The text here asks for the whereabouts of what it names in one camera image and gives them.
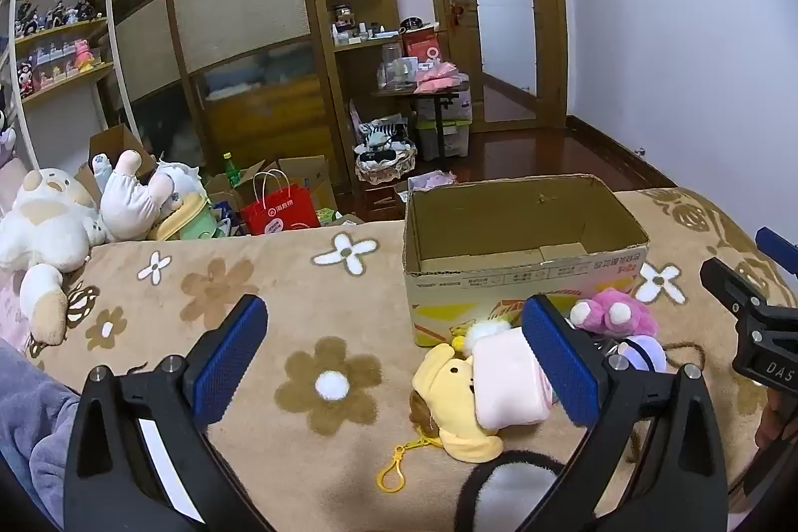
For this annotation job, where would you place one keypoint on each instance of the wooden wardrobe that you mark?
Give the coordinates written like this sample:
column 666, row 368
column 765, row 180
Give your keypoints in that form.
column 237, row 8

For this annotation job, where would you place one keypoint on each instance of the black and white plush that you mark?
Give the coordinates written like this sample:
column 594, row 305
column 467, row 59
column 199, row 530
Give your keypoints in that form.
column 517, row 488

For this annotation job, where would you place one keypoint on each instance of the open brown cardboard box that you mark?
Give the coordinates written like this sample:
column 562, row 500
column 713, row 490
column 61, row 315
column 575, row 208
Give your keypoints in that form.
column 305, row 173
column 115, row 142

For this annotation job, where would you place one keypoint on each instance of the lace trimmed basket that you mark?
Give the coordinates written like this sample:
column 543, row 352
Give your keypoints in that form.
column 383, row 167

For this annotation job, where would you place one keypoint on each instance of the clear glass jar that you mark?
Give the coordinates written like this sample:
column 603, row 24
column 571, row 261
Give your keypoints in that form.
column 391, row 55

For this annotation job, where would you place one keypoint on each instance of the brown floral blanket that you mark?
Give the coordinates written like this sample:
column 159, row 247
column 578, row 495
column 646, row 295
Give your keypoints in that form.
column 312, row 320

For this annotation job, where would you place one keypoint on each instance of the striped plush toy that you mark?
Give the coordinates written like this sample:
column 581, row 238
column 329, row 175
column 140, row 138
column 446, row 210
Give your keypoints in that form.
column 380, row 133

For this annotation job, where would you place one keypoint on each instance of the white shelf unit with figurines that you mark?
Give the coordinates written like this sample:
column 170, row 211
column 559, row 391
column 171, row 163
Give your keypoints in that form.
column 62, row 30

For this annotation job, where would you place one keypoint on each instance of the clear plastic storage bin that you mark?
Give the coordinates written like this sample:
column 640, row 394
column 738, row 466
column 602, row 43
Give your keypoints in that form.
column 455, row 139

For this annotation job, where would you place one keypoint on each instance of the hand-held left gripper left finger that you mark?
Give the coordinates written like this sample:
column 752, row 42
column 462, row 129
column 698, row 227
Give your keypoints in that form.
column 227, row 364

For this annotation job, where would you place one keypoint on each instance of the red paper bag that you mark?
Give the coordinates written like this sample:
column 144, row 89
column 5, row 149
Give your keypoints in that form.
column 280, row 214

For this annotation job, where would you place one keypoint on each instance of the magenta plush bear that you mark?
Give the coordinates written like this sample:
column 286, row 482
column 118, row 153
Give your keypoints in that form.
column 636, row 320

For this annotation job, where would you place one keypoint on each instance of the wooden door with glass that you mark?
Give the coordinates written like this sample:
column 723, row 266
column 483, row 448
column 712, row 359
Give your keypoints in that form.
column 548, row 8

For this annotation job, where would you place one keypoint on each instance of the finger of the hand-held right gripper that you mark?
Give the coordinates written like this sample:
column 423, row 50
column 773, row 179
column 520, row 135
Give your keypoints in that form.
column 732, row 286
column 776, row 248

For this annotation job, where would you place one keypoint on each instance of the pink cloth stack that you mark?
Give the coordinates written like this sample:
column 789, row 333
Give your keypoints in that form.
column 439, row 77

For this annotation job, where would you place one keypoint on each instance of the small dark side table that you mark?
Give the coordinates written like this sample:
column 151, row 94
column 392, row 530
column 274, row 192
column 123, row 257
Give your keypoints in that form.
column 442, row 114

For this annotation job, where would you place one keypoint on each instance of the person's leg in grey pants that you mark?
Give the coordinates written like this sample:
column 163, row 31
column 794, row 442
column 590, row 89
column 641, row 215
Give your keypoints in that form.
column 37, row 432

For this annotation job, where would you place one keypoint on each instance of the white plush doll green dress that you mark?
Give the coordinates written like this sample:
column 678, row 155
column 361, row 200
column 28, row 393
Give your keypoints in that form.
column 124, row 195

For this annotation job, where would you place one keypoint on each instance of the white fluffy chick plush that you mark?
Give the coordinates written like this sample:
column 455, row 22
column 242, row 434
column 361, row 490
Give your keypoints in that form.
column 489, row 329

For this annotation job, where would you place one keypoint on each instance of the green bottle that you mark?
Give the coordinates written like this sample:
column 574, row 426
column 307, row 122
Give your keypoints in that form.
column 232, row 173

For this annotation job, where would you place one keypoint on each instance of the pink soft plush block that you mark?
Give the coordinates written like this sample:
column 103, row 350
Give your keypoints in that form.
column 505, row 382

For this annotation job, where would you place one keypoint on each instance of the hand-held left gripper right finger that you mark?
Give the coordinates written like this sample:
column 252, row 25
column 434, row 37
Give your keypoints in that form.
column 558, row 364

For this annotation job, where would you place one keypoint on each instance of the large white plush dog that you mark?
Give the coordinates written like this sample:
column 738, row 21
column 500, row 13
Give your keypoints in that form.
column 43, row 233

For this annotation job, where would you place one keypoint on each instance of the printed cardboard box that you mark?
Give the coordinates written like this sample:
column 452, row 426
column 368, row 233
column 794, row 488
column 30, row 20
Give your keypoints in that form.
column 499, row 283

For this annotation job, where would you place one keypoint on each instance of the white-haired blindfolded plush doll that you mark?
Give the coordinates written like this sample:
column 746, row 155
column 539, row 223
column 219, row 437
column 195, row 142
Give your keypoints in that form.
column 648, row 351

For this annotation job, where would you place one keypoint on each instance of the pink plush figure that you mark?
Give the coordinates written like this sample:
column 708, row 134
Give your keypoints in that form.
column 86, row 55

